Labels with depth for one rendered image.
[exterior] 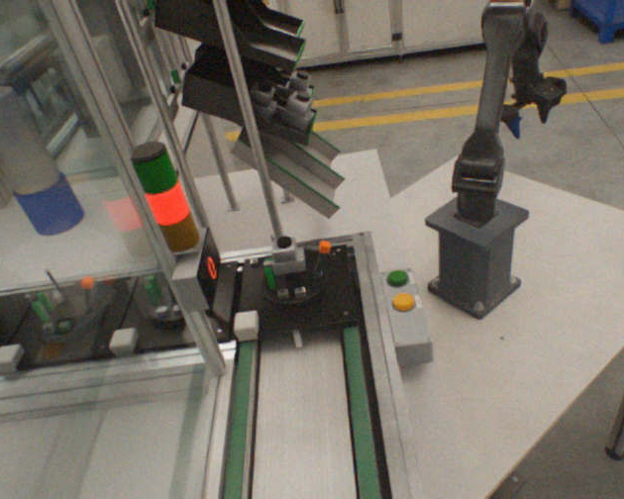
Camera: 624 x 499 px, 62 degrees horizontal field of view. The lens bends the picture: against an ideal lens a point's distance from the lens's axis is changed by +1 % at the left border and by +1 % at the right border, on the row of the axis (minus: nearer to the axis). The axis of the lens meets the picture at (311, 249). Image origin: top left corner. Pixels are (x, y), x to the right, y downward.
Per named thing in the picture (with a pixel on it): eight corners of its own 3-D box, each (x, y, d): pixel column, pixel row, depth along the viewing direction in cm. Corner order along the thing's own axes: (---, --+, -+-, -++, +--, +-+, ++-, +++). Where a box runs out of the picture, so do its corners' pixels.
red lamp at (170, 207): (192, 202, 77) (181, 173, 74) (186, 222, 73) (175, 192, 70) (159, 207, 77) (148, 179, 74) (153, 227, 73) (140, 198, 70)
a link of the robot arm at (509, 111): (484, 87, 123) (503, 92, 118) (546, 52, 126) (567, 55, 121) (488, 119, 127) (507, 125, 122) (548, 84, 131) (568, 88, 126)
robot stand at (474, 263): (522, 285, 114) (531, 210, 102) (479, 321, 108) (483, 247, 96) (467, 257, 124) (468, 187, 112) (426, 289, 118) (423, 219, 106)
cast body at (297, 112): (311, 124, 119) (320, 96, 114) (305, 132, 115) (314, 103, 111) (278, 110, 119) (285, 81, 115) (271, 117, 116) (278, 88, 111)
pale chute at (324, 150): (331, 161, 146) (341, 150, 143) (325, 186, 136) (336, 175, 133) (247, 101, 138) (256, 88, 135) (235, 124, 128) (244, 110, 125)
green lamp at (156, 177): (181, 173, 74) (169, 142, 71) (174, 192, 70) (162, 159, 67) (147, 178, 74) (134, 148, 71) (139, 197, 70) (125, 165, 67)
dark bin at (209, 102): (315, 119, 122) (324, 90, 117) (307, 146, 112) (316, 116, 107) (199, 81, 120) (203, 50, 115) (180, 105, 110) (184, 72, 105)
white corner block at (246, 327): (261, 323, 106) (257, 309, 103) (260, 340, 102) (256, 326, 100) (239, 326, 106) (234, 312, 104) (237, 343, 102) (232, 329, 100)
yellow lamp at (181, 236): (202, 229, 80) (192, 203, 77) (197, 249, 76) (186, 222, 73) (170, 234, 80) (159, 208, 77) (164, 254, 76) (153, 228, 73)
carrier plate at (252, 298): (348, 249, 119) (346, 243, 118) (358, 326, 101) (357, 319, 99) (246, 265, 121) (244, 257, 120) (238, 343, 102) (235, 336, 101)
